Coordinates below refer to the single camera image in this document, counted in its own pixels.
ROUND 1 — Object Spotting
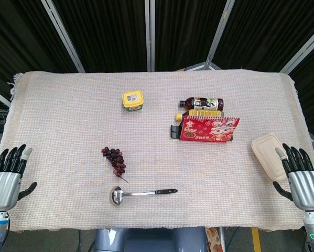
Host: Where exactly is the beige lidded lunch box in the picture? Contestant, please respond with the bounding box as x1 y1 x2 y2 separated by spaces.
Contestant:
251 132 290 182

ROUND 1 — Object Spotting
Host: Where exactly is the yellow cap bottle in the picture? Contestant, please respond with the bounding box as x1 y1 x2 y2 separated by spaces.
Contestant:
175 109 223 121

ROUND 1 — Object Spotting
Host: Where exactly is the grey metal frame post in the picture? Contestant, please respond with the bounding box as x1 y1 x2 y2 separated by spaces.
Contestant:
144 0 156 71
203 0 237 70
41 0 85 73
279 34 314 74

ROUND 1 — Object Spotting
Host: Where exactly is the yellow lid green tub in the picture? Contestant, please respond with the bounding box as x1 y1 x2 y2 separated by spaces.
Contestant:
121 90 144 112

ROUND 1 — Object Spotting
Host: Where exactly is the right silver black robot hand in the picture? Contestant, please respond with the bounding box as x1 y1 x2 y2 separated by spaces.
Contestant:
273 143 314 212

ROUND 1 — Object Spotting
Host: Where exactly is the steel ladle black handle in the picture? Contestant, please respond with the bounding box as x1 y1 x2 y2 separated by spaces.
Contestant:
109 185 178 206

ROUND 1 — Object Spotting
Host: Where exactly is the blue grey robot torso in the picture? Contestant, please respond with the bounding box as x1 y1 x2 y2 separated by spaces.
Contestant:
92 227 209 252

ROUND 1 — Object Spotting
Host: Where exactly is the orange patterned bag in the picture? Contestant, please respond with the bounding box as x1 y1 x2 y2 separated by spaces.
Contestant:
205 227 222 252

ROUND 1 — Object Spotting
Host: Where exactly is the dark red grape bunch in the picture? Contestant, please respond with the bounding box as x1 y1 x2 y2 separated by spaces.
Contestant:
101 146 129 184

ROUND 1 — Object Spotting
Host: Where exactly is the pale woven tablecloth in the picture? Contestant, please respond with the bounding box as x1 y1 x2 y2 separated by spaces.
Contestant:
1 68 314 233

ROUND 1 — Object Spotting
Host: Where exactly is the red spiral desk calendar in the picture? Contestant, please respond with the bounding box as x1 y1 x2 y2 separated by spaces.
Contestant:
179 115 241 142

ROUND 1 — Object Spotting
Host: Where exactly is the dark tea bottle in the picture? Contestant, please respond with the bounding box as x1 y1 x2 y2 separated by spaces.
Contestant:
178 97 225 111

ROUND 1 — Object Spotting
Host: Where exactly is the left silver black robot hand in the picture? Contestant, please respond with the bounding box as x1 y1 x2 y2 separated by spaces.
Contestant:
0 143 38 212

